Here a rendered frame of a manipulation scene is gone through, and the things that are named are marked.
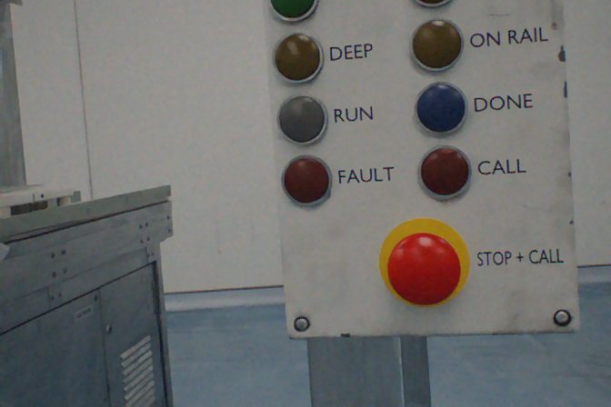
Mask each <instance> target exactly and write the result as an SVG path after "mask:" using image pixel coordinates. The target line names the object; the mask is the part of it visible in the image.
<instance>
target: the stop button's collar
mask: <svg viewBox="0 0 611 407"><path fill-rule="evenodd" d="M414 233H432V234H435V235H438V236H440V237H442V238H444V239H445V240H447V241H448V242H449V243H450V244H451V245H452V246H453V248H454V249H455V250H456V253H457V255H458V258H459V261H460V266H461V275H460V280H459V283H458V285H457V287H456V289H455V290H454V292H453V293H452V294H451V295H450V296H449V297H447V298H446V299H445V300H443V301H442V302H440V303H436V304H433V305H417V304H413V303H410V302H408V301H406V300H404V299H403V298H401V297H400V296H399V295H398V294H397V293H396V292H395V290H394V289H393V287H392V285H391V284H390V282H389V279H388V275H387V262H388V258H389V255H390V253H391V252H392V250H393V248H394V247H395V246H396V244H397V243H398V242H399V241H401V240H402V239H403V238H405V237H407V236H408V235H410V234H414ZM533 252H537V253H538V251H537V250H533V251H531V252H530V254H529V260H530V262H531V263H538V261H537V262H533V261H532V260H531V253H533ZM497 253H500V252H495V253H494V255H493V261H494V263H495V264H496V265H500V264H502V262H503V260H504V257H503V254H501V253H500V254H501V256H502V261H501V263H496V262H495V255H496V254H497ZM506 253H509V254H510V256H509V257H506ZM479 254H482V253H478V254H477V257H478V259H479V260H480V261H481V262H482V263H481V264H479V263H477V265H479V266H482V265H483V260H482V259H481V258H480V257H479V256H478V255H479ZM543 254H544V255H545V257H543ZM505 258H506V259H509V258H511V253H510V252H509V251H505ZM543 259H546V261H547V263H549V261H548V260H547V257H546V253H545V251H544V250H543V251H542V254H541V258H540V262H539V263H541V261H542V260H543ZM506 265H507V262H506ZM469 270H470V259H469V253H468V250H467V248H466V244H465V242H464V240H463V238H462V237H461V236H460V235H459V233H458V232H457V231H456V230H455V229H453V228H452V227H451V226H450V225H448V224H446V223H444V222H441V221H438V220H436V219H432V218H416V219H411V220H408V221H405V222H403V223H401V224H399V225H398V226H397V227H396V228H394V229H393V230H392V231H391V232H390V233H389V235H388V236H387V237H386V238H385V240H384V242H383V244H382V247H381V250H380V254H379V271H380V274H381V277H382V280H383V282H384V283H385V285H386V287H387V289H388V290H389V291H390V293H391V294H393V295H394V296H395V297H396V298H397V299H399V300H400V301H402V302H404V303H407V304H410V305H413V306H416V307H435V306H438V305H441V304H443V303H446V302H448V301H450V300H451V299H453V298H454V297H455V296H456V295H457V294H458V293H459V292H460V291H461V290H462V288H463V287H464V285H465V284H466V280H467V277H468V275H469Z"/></svg>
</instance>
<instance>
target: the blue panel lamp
mask: <svg viewBox="0 0 611 407"><path fill-rule="evenodd" d="M416 110H417V115H418V118H419V120H420V122H421V123H422V124H423V125H424V126H425V127H426V128H428V129H429V130H432V131H435V132H447V131H449V130H452V129H453V128H455V127H456V126H458V125H459V124H460V122H461V121H462V119H463V117H464V114H465V110H466V106H465V101H464V98H463V96H462V95H461V94H460V93H459V92H458V91H457V90H456V89H455V88H454V87H452V86H450V85H446V84H436V85H433V86H431V87H429V88H427V89H426V90H425V91H424V92H423V93H422V94H421V95H420V97H419V99H418V102H417V106H416Z"/></svg>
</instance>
